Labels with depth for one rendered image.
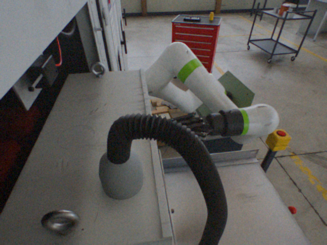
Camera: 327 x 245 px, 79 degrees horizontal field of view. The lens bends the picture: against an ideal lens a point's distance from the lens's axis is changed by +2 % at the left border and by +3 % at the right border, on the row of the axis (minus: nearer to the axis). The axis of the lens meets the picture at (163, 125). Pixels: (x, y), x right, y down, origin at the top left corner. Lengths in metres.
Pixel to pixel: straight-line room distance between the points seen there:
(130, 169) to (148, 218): 0.07
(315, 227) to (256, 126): 1.56
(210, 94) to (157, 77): 0.25
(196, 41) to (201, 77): 2.49
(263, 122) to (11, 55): 0.64
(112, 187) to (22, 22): 0.21
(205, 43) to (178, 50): 2.41
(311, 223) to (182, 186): 1.41
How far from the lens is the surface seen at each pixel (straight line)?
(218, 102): 0.82
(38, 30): 0.28
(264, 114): 0.71
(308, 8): 7.14
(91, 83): 0.59
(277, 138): 1.26
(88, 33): 0.67
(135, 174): 0.28
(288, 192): 2.25
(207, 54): 3.36
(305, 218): 2.17
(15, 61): 0.22
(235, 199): 0.98
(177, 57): 0.88
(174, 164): 1.01
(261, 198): 1.02
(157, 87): 0.91
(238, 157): 1.11
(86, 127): 0.43
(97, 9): 0.75
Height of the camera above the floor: 1.65
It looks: 40 degrees down
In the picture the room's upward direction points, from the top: straight up
